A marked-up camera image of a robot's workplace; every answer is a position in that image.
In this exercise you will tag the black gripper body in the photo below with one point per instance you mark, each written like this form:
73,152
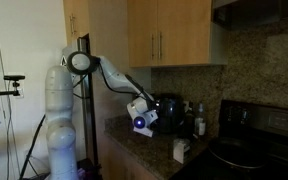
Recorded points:
154,117

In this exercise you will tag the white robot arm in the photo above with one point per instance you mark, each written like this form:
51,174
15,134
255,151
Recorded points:
59,100

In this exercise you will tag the dark glass bottle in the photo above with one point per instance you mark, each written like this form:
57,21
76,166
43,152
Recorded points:
189,121

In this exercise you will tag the dark bottle with white cap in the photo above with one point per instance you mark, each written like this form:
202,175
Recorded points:
200,121

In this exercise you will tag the wooden lower cabinet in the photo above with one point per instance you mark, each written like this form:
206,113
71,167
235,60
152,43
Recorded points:
124,160

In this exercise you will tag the stainless steel fridge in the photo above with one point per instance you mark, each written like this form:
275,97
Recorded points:
90,100

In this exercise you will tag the wooden upper cabinet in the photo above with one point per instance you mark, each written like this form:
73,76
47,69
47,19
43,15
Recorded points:
170,31

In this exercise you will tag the black frying pan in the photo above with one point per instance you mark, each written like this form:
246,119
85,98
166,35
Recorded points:
239,153

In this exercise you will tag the black stove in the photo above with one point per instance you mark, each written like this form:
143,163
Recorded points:
267,133

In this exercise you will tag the tall wooden cabinet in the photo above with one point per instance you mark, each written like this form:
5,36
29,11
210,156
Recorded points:
75,18

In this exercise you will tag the range hood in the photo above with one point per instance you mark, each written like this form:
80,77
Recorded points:
257,11

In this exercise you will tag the white wall outlet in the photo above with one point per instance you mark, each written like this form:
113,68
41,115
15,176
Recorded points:
20,93

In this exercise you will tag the black camera on stand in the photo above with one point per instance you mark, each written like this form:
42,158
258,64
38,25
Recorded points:
14,80

